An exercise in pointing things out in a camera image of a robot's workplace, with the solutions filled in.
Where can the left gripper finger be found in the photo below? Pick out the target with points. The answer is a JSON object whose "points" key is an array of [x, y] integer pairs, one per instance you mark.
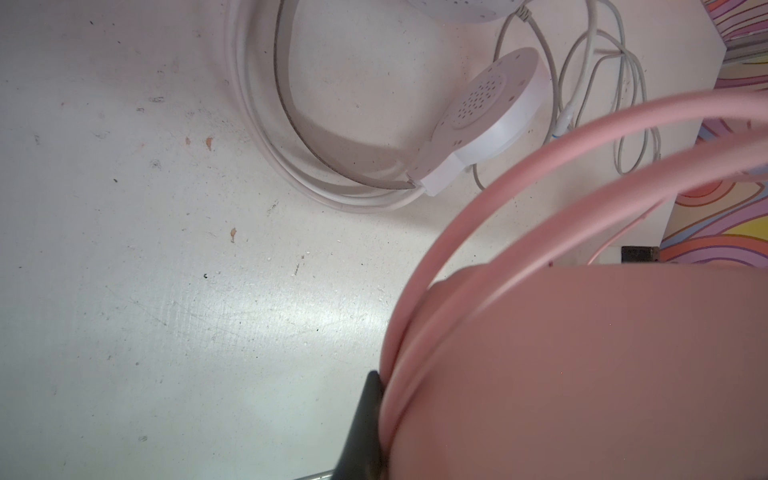
{"points": [[361, 457]]}

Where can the white headphones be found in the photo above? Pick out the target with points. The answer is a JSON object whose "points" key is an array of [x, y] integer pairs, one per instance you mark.
{"points": [[365, 106]]}

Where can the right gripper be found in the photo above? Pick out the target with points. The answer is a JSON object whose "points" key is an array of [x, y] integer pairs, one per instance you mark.
{"points": [[639, 254]]}

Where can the pink cat-ear headphones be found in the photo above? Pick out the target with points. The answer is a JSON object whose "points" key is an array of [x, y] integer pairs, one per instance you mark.
{"points": [[516, 369]]}

